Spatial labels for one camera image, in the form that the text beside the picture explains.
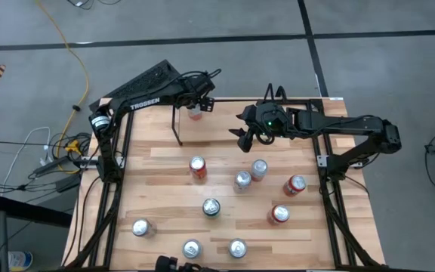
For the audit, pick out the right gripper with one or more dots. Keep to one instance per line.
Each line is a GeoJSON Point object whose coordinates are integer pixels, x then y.
{"type": "Point", "coordinates": [274, 117]}

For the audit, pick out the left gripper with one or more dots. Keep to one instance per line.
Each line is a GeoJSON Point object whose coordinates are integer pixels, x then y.
{"type": "Point", "coordinates": [196, 85]}

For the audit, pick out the silver red-logo soda can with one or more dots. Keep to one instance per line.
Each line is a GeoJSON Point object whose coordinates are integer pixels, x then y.
{"type": "Point", "coordinates": [242, 180]}
{"type": "Point", "coordinates": [195, 114]}
{"type": "Point", "coordinates": [142, 227]}
{"type": "Point", "coordinates": [238, 248]}
{"type": "Point", "coordinates": [259, 168]}
{"type": "Point", "coordinates": [192, 249]}

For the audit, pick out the red soda can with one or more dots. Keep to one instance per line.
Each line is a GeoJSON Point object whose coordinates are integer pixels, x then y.
{"type": "Point", "coordinates": [279, 214]}
{"type": "Point", "coordinates": [295, 185]}

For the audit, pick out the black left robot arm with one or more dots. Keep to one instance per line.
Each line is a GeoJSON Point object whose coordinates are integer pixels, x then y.
{"type": "Point", "coordinates": [145, 102]}

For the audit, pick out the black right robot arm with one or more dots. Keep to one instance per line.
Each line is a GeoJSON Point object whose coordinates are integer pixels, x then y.
{"type": "Point", "coordinates": [353, 122]}

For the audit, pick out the black perforated metal case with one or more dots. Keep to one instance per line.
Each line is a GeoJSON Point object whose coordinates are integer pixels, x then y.
{"type": "Point", "coordinates": [147, 77]}

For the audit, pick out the green Sprite can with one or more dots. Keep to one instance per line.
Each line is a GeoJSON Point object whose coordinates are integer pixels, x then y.
{"type": "Point", "coordinates": [211, 207]}

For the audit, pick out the grey power strip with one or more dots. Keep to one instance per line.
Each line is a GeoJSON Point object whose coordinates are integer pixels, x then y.
{"type": "Point", "coordinates": [47, 168]}

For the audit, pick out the black flat floor bar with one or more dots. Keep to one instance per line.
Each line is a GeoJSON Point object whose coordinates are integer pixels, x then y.
{"type": "Point", "coordinates": [32, 212]}

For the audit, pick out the white blue yellow packet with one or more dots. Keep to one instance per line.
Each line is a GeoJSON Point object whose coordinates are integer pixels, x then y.
{"type": "Point", "coordinates": [20, 260]}

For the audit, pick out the black aluminium table frame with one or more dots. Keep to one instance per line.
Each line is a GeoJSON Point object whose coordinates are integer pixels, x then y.
{"type": "Point", "coordinates": [334, 226]}

